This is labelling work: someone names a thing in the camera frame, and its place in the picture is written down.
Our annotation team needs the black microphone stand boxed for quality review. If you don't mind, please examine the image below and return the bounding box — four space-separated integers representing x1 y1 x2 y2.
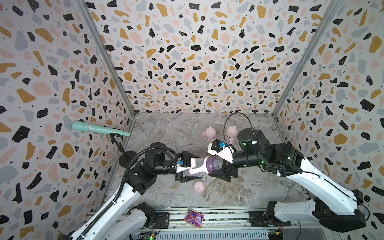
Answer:
109 133 137 169

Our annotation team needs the mint green microphone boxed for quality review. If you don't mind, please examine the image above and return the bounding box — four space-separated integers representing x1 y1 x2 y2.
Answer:
72 121 131 137

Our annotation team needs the corner aluminium post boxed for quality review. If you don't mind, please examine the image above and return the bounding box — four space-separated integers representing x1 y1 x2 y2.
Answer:
75 0 136 119
273 0 344 118

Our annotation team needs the left corner aluminium post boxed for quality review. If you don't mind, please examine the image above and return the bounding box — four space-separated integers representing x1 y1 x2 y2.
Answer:
75 0 136 119

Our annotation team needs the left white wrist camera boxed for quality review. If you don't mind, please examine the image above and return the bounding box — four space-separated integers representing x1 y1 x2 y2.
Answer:
176 157 196 173

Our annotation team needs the colourful holographic card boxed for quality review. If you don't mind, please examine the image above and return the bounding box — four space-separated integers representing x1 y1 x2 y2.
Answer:
184 209 205 229

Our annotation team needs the right corner aluminium post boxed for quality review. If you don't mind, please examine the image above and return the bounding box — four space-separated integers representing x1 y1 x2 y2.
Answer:
273 0 344 118

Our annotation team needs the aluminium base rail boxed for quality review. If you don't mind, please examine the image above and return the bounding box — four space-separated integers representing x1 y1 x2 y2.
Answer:
117 208 326 240

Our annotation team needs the black corrugated cable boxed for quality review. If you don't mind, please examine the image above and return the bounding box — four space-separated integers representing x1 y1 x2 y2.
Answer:
77 145 178 240

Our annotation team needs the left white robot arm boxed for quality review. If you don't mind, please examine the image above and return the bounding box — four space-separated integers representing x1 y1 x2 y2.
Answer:
60 143 198 240

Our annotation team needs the right thin black cable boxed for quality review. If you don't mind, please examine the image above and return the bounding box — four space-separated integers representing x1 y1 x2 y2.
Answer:
222 112 256 142

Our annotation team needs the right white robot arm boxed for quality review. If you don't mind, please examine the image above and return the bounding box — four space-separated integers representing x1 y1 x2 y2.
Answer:
208 128 368 233

